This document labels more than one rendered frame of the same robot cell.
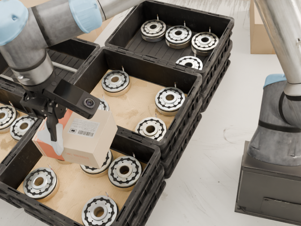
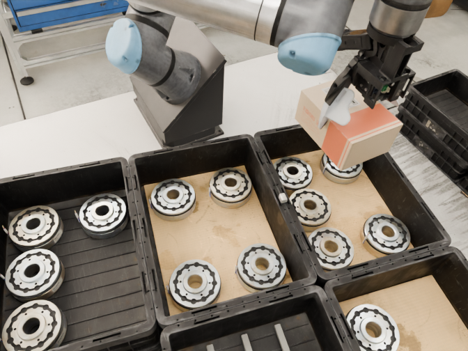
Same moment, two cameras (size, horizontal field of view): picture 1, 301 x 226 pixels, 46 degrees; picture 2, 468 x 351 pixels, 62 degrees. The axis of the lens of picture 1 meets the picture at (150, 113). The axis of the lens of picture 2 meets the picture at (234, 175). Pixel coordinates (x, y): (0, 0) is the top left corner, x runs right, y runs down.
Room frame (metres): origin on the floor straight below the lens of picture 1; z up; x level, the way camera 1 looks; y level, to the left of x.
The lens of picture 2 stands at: (1.13, 0.32, 1.60)
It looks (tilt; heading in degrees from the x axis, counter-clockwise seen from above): 51 degrees down; 212
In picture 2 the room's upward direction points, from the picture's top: 5 degrees clockwise
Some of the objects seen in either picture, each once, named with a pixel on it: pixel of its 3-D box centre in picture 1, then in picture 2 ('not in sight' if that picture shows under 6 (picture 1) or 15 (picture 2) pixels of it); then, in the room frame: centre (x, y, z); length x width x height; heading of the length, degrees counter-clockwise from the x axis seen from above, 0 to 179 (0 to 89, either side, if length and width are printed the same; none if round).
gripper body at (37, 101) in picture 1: (44, 92); (381, 62); (0.54, 0.22, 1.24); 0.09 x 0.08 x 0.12; 63
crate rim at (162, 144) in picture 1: (129, 92); (213, 214); (0.77, 0.05, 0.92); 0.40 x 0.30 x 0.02; 53
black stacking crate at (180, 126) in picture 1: (131, 101); (213, 228); (0.77, 0.05, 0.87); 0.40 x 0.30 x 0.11; 53
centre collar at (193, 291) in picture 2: (114, 79); (195, 281); (0.89, 0.10, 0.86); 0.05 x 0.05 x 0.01
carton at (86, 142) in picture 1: (76, 134); (345, 120); (0.52, 0.19, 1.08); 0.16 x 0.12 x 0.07; 63
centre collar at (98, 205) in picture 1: (99, 211); not in sight; (0.41, 0.19, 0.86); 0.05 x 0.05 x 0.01
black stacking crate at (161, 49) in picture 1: (170, 44); (69, 261); (1.01, -0.13, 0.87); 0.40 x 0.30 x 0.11; 53
